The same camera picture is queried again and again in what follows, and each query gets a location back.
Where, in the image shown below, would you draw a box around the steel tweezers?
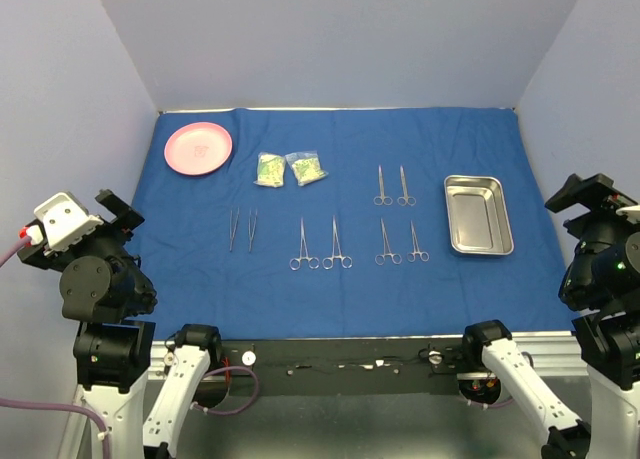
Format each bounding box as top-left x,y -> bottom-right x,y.
248,209 -> 258,253
229,207 -> 240,252

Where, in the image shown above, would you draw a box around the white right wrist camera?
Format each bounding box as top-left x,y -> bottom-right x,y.
616,204 -> 640,222

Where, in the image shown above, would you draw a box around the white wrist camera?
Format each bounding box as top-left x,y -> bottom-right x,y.
616,204 -> 640,222
19,192 -> 104,256

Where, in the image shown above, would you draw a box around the pink plastic plate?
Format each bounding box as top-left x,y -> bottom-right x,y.
164,122 -> 233,176

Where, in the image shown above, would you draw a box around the steel scissors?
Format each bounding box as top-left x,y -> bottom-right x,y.
397,165 -> 416,207
373,165 -> 393,206

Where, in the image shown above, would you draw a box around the steel forceps ring handles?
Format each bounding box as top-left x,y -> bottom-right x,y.
407,221 -> 430,263

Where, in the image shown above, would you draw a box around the steel hemostat clamp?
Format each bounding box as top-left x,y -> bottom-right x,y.
289,217 -> 320,271
322,216 -> 353,270
375,218 -> 402,266

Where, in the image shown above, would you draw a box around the green gauze packet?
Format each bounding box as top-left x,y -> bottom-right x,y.
285,151 -> 328,187
254,152 -> 286,188

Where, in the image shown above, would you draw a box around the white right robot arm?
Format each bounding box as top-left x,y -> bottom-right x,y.
459,174 -> 639,458

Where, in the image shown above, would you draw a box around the blue surgical drape cloth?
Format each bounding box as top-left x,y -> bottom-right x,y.
92,106 -> 587,341

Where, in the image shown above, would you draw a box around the aluminium table edge rail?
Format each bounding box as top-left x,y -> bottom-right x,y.
159,106 -> 516,114

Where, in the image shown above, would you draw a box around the steel instrument tray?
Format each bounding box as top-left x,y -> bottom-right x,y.
444,175 -> 514,256

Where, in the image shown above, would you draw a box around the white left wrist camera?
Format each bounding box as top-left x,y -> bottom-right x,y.
19,192 -> 104,256

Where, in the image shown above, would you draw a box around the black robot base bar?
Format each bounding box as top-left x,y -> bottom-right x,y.
164,336 -> 521,410

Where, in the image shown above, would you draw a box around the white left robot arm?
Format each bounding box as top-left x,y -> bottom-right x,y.
18,190 -> 222,458

